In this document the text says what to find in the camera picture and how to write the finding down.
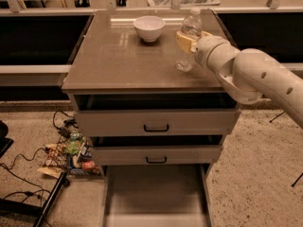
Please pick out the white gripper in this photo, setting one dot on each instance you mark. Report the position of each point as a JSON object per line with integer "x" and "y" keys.
{"x": 203, "y": 50}

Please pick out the clear plastic water bottle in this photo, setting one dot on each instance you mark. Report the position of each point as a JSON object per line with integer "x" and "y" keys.
{"x": 192, "y": 26}

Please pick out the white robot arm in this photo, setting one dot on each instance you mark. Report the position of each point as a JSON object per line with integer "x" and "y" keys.
{"x": 247, "y": 75}

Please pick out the top grey drawer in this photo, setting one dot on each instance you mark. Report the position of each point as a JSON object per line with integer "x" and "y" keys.
{"x": 157, "y": 122}

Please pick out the grey drawer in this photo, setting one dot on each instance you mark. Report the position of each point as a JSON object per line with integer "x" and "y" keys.
{"x": 157, "y": 122}
{"x": 156, "y": 196}
{"x": 156, "y": 155}

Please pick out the grey drawer cabinet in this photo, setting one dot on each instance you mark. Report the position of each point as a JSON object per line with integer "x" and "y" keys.
{"x": 115, "y": 70}

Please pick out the middle grey drawer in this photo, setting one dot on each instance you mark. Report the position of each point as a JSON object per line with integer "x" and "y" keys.
{"x": 156, "y": 155}

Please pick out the bottom grey drawer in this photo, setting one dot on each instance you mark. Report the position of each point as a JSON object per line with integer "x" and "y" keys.
{"x": 156, "y": 196}

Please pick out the white ceramic bowl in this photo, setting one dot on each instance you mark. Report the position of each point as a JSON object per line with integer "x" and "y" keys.
{"x": 149, "y": 28}

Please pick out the pile of snack packages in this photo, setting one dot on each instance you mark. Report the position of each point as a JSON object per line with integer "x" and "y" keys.
{"x": 70, "y": 155}

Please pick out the black tripod leg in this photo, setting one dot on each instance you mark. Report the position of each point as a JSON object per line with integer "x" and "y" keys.
{"x": 298, "y": 178}

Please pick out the black power adapter with cable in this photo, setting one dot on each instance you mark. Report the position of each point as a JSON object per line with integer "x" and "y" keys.
{"x": 63, "y": 130}

